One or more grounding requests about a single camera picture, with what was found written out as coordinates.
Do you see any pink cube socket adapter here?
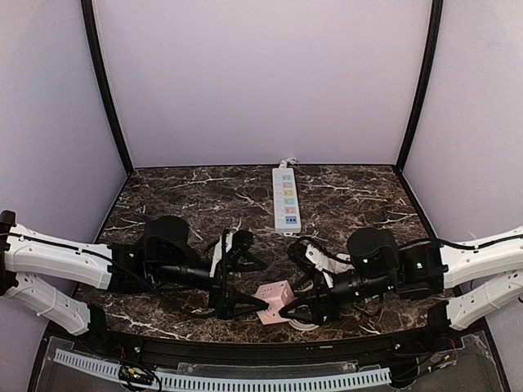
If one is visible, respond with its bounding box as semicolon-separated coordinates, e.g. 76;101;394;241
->
254;280;295;325

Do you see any white multicolour power strip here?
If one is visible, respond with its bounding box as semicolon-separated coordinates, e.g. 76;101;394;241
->
271;165;302;236

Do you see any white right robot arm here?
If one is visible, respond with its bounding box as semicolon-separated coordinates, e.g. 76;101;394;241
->
279;228;522;331

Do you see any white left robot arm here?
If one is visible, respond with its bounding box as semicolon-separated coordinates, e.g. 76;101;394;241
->
1;211;269;336

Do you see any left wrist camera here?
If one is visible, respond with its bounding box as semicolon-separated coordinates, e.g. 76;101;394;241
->
204;229;256;278

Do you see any black front table rail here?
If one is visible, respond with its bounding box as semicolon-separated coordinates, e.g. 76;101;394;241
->
28;316;512;392

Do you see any white slotted cable duct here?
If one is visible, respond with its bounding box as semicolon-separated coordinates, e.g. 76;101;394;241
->
53;349;391;391

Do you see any black right corner post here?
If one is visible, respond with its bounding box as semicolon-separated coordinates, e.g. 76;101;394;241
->
395;0;444;176

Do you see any black corner post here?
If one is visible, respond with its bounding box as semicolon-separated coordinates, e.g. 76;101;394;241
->
395;0;444;176
80;0;134;177

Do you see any black left corner post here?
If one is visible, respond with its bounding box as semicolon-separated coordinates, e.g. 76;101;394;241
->
80;0;134;177

